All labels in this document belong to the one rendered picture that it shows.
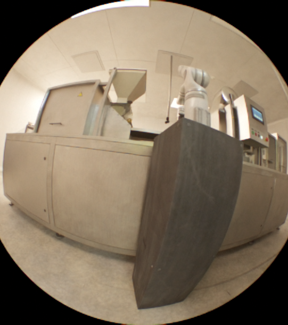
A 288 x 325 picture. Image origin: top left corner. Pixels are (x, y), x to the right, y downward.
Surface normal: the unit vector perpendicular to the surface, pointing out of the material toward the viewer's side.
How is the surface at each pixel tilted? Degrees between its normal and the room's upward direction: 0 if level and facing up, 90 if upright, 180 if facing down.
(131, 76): 114
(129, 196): 90
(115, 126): 90
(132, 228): 90
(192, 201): 90
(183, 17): 180
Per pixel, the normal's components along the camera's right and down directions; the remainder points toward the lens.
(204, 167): 0.18, 0.01
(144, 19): -0.14, 0.99
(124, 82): -0.05, 0.39
